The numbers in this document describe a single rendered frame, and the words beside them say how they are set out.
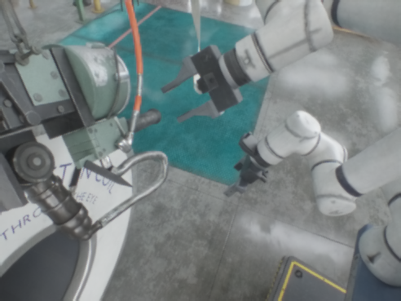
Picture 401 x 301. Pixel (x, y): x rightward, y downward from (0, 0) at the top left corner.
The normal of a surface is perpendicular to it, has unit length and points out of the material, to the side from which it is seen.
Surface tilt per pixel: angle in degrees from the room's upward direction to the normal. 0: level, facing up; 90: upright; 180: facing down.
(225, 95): 65
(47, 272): 28
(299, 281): 0
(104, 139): 58
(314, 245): 0
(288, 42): 71
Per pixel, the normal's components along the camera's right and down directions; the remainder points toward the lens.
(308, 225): 0.09, -0.64
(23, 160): 0.88, -0.21
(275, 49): -0.24, 0.50
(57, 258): -0.16, -0.02
